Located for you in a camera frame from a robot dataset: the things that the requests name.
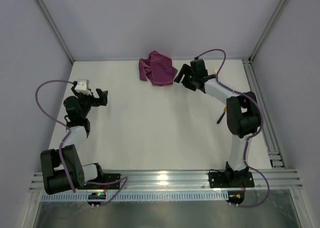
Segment left controller board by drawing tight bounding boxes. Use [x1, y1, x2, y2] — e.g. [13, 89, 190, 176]
[86, 191, 106, 208]

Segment left frame post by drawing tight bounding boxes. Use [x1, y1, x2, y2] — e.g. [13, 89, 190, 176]
[34, 0, 75, 65]

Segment aluminium rail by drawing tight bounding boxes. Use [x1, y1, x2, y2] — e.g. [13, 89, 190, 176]
[242, 59, 287, 169]
[28, 169, 304, 193]

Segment right controller board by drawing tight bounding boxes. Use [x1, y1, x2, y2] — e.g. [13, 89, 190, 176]
[226, 190, 245, 207]

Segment slotted cable duct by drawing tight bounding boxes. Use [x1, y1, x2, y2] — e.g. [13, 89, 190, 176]
[40, 190, 228, 202]

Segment controller board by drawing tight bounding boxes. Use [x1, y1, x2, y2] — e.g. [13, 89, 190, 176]
[226, 190, 245, 207]
[86, 191, 106, 208]

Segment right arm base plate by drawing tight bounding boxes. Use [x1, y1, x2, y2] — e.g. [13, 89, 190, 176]
[208, 169, 255, 188]

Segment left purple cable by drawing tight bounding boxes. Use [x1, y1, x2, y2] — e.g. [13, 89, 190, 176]
[35, 79, 129, 208]

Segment black handled gold knife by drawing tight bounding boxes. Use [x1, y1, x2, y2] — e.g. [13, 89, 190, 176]
[216, 107, 227, 124]

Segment purple satin napkin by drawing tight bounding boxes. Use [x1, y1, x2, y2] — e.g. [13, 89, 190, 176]
[138, 50, 178, 87]

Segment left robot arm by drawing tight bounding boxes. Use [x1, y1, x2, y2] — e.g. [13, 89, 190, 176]
[40, 87, 108, 195]

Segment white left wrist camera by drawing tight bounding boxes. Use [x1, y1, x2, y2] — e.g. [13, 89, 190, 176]
[74, 79, 90, 94]

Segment right frame post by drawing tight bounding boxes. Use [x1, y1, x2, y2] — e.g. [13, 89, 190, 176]
[248, 0, 290, 63]

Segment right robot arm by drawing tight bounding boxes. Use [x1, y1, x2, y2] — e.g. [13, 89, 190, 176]
[174, 59, 263, 189]

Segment right aluminium rail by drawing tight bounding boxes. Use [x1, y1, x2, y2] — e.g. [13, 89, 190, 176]
[242, 59, 287, 169]

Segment frame post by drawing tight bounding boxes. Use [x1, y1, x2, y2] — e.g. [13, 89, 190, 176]
[248, 0, 290, 63]
[34, 0, 75, 65]

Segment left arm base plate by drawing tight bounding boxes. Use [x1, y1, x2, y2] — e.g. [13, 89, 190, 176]
[78, 173, 121, 191]

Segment front aluminium rail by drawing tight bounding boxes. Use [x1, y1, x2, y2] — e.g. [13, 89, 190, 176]
[28, 169, 304, 193]

